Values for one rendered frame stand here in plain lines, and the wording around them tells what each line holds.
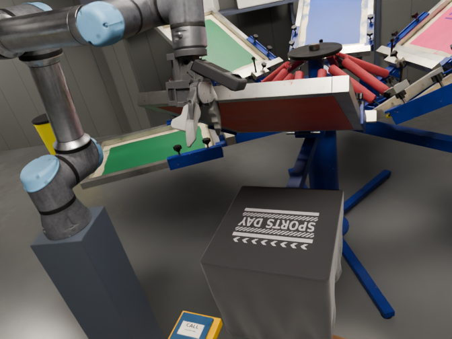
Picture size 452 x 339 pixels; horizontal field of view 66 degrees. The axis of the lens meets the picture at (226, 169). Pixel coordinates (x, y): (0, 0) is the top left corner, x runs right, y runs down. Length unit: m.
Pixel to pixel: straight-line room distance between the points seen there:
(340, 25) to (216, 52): 0.98
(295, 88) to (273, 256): 0.61
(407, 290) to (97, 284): 1.77
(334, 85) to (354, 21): 2.24
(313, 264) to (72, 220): 0.78
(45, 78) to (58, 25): 0.34
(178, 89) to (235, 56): 2.08
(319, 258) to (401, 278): 1.31
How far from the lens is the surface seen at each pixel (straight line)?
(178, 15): 0.78
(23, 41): 0.91
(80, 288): 1.34
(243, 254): 1.27
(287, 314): 1.34
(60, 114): 1.17
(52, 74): 1.13
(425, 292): 2.43
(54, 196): 1.16
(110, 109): 5.46
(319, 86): 0.86
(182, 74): 0.80
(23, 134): 6.37
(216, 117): 0.84
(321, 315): 1.29
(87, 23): 0.74
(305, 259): 1.22
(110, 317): 1.41
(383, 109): 1.71
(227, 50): 2.89
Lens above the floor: 1.82
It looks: 29 degrees down
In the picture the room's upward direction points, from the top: 13 degrees counter-clockwise
